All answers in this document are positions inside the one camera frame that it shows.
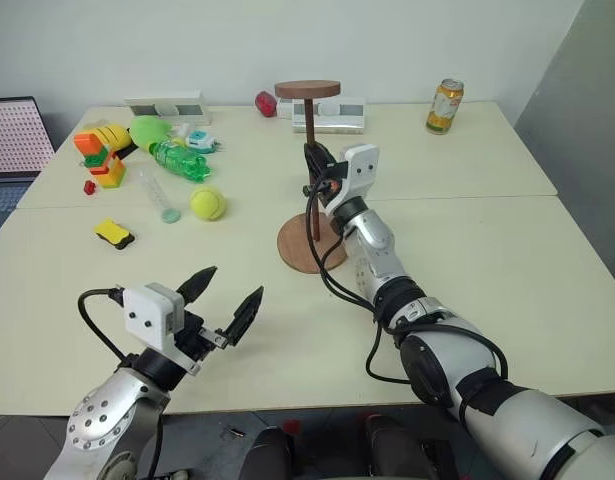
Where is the yellow drink can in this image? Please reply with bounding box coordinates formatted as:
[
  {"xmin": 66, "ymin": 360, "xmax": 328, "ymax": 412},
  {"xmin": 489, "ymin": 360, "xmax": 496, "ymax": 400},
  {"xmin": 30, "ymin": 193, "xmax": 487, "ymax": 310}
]
[{"xmin": 425, "ymin": 77, "xmax": 465, "ymax": 136}]

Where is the white and blue plug adapter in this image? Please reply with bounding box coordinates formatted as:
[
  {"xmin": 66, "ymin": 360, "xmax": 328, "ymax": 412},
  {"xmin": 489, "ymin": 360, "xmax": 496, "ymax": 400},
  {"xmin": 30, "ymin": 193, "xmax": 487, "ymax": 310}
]
[{"xmin": 185, "ymin": 128, "xmax": 224, "ymax": 154}]

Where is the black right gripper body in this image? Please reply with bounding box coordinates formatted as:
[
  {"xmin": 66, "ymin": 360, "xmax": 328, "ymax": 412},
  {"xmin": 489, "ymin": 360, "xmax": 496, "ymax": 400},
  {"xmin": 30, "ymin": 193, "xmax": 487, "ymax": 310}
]
[{"xmin": 310, "ymin": 158, "xmax": 350, "ymax": 202}]

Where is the long white box with windows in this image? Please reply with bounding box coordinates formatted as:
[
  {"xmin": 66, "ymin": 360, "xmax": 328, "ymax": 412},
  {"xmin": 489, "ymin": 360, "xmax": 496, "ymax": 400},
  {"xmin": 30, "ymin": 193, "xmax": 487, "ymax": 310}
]
[{"xmin": 123, "ymin": 90, "xmax": 213, "ymax": 127}]

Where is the yellow-green tennis ball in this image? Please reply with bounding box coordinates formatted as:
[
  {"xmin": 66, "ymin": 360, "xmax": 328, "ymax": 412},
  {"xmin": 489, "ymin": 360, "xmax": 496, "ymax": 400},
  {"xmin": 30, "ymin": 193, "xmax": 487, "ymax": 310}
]
[{"xmin": 188, "ymin": 185, "xmax": 226, "ymax": 222}]

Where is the yellow banana toy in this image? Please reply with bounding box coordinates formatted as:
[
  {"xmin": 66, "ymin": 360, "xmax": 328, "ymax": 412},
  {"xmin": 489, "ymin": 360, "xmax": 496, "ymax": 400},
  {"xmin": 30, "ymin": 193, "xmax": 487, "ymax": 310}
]
[{"xmin": 83, "ymin": 121, "xmax": 135, "ymax": 152}]

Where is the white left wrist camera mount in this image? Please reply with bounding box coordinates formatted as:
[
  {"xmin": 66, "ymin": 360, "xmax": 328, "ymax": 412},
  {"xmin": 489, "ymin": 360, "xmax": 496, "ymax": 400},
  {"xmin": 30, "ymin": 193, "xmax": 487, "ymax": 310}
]
[{"xmin": 122, "ymin": 282, "xmax": 204, "ymax": 377}]

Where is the clear tube with green cap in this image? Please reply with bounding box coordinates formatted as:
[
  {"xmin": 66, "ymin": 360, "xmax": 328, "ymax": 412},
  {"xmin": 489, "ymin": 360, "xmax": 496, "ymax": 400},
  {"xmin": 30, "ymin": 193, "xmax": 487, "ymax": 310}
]
[{"xmin": 138, "ymin": 166, "xmax": 182, "ymax": 224}]

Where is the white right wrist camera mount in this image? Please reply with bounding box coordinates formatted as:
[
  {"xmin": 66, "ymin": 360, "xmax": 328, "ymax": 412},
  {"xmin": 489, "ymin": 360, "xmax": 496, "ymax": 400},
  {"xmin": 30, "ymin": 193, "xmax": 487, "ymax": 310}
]
[{"xmin": 322, "ymin": 143, "xmax": 380, "ymax": 217}]

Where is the wooden pole with round disc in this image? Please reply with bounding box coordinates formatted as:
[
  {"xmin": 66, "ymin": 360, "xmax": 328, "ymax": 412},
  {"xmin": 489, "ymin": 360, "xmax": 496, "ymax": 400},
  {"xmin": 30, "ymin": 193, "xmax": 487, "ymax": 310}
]
[{"xmin": 274, "ymin": 80, "xmax": 342, "ymax": 243}]

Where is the colourful toy brick build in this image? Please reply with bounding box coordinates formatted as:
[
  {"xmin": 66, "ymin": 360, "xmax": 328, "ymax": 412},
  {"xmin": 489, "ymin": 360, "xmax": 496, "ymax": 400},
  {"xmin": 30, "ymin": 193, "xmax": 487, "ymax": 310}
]
[{"xmin": 72, "ymin": 130, "xmax": 129, "ymax": 190}]

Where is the light green toy fruit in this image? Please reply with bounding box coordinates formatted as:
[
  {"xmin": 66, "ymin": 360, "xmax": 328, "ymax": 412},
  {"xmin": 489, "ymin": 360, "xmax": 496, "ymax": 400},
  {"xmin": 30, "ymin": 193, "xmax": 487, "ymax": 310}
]
[{"xmin": 128, "ymin": 114, "xmax": 171, "ymax": 150}]

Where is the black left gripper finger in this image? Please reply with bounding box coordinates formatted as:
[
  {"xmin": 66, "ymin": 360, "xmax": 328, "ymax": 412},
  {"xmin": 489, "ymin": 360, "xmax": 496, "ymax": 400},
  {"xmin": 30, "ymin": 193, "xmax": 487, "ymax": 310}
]
[
  {"xmin": 175, "ymin": 265, "xmax": 219, "ymax": 304},
  {"xmin": 220, "ymin": 285, "xmax": 265, "ymax": 348}
]

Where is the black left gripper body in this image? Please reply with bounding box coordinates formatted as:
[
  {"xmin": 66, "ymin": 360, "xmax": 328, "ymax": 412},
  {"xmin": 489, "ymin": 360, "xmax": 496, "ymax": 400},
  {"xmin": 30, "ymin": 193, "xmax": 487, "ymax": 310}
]
[{"xmin": 174, "ymin": 299, "xmax": 238, "ymax": 362}]

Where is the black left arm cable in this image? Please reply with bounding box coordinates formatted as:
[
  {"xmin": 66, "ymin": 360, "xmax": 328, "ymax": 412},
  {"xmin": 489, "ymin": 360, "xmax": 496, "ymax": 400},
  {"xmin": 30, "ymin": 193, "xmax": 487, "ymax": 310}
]
[{"xmin": 77, "ymin": 286, "xmax": 134, "ymax": 362}]

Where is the round wooden base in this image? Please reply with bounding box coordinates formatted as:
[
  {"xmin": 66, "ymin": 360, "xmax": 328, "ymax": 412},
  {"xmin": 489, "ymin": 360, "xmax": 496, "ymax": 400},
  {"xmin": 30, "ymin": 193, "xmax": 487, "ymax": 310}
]
[{"xmin": 276, "ymin": 214, "xmax": 348, "ymax": 275}]

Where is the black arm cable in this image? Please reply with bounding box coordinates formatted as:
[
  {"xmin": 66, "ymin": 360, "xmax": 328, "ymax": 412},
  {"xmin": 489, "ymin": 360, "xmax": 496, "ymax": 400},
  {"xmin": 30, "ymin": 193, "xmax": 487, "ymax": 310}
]
[
  {"xmin": 302, "ymin": 172, "xmax": 510, "ymax": 417},
  {"xmin": 77, "ymin": 286, "xmax": 134, "ymax": 362}
]

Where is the short white box with windows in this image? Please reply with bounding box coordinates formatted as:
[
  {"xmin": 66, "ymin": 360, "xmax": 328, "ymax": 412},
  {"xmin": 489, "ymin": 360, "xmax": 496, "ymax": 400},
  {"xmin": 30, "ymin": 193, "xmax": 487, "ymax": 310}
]
[{"xmin": 277, "ymin": 95, "xmax": 367, "ymax": 136}]

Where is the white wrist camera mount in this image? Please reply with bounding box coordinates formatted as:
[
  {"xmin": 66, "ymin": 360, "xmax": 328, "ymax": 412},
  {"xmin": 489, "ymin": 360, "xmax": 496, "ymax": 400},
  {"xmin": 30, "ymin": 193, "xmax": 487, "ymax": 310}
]
[
  {"xmin": 122, "ymin": 282, "xmax": 204, "ymax": 377},
  {"xmin": 322, "ymin": 143, "xmax": 380, "ymax": 217}
]

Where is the yellow and black sponge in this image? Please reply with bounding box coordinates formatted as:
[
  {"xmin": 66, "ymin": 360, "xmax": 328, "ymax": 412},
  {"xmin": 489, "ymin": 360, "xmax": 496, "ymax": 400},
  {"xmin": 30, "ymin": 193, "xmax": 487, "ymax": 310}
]
[{"xmin": 92, "ymin": 216, "xmax": 137, "ymax": 252}]

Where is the dark rounded shape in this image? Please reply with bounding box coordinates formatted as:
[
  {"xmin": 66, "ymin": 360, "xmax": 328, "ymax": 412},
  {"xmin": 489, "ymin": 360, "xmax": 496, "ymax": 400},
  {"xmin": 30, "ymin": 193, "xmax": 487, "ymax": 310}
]
[
  {"xmin": 363, "ymin": 413, "xmax": 459, "ymax": 480},
  {"xmin": 245, "ymin": 425, "xmax": 294, "ymax": 480}
]

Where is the red strawberry toy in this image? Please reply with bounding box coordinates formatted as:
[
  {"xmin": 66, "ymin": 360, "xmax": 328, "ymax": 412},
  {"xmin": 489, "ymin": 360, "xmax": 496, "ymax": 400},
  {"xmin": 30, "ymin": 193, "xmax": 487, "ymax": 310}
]
[{"xmin": 254, "ymin": 89, "xmax": 280, "ymax": 119}]

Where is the laptop with pink screen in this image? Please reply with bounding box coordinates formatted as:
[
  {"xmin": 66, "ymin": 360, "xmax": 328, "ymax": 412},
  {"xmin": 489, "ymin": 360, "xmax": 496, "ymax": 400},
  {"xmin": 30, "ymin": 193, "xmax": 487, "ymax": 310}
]
[{"xmin": 0, "ymin": 95, "xmax": 56, "ymax": 212}]

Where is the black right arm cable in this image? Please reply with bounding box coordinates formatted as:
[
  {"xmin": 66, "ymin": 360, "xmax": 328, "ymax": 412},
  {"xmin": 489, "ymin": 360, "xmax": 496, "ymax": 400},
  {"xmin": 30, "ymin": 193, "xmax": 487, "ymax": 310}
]
[{"xmin": 302, "ymin": 172, "xmax": 510, "ymax": 417}]

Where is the green plastic bottle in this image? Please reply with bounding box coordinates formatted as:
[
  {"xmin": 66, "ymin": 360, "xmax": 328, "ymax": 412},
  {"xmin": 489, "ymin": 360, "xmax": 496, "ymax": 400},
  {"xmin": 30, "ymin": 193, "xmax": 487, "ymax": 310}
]
[{"xmin": 148, "ymin": 139, "xmax": 212, "ymax": 184}]

